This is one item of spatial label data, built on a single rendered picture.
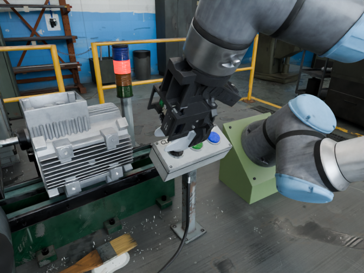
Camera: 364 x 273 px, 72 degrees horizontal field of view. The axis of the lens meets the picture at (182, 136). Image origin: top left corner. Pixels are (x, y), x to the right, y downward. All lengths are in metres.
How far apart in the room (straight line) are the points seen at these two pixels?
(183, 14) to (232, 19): 5.71
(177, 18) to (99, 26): 1.63
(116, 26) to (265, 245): 5.52
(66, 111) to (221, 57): 0.38
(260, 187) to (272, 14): 0.59
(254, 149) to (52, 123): 0.53
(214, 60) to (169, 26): 5.55
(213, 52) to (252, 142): 0.50
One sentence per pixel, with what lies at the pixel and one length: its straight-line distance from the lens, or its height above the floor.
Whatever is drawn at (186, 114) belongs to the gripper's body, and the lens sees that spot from 0.35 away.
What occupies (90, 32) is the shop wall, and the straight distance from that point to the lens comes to 5.76.
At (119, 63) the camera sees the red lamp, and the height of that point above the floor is 1.16.
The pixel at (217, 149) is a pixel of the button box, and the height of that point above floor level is 1.05.
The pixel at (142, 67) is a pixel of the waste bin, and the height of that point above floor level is 0.28.
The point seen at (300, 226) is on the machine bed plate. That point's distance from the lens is 0.79.
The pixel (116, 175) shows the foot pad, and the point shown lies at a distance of 0.63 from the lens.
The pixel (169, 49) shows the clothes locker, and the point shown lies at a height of 0.62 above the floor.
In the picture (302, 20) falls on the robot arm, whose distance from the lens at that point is 0.29.
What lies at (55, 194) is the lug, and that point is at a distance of 0.63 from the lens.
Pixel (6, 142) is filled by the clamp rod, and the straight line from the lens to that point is 0.78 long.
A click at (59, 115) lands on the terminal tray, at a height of 1.12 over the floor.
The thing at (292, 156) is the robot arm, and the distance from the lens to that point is 0.62.
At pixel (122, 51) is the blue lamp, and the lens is 0.95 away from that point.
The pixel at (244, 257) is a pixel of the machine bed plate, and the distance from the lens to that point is 0.67.
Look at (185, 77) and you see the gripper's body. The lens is 0.31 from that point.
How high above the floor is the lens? 1.31
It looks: 26 degrees down
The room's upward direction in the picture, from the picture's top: straight up
